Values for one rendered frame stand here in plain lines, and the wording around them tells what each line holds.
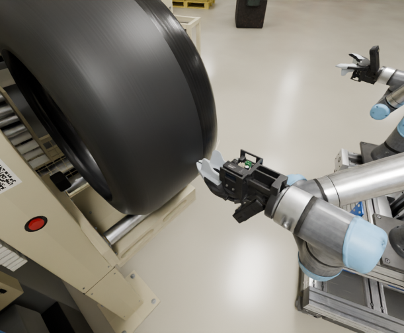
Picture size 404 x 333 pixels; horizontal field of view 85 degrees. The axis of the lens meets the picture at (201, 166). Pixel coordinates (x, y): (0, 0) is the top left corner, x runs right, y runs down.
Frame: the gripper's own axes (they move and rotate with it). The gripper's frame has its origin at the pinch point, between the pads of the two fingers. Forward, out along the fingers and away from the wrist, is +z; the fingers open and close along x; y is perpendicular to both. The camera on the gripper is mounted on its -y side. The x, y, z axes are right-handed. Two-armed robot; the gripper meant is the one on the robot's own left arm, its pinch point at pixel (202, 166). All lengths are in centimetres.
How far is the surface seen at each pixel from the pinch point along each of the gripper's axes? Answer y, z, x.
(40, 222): -5.6, 21.9, 33.1
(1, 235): -3.2, 22.1, 39.5
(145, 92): 20.4, 3.7, 7.5
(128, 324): -110, 32, 40
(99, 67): 25.3, 7.2, 12.1
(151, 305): -111, 30, 25
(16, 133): -1, 62, 25
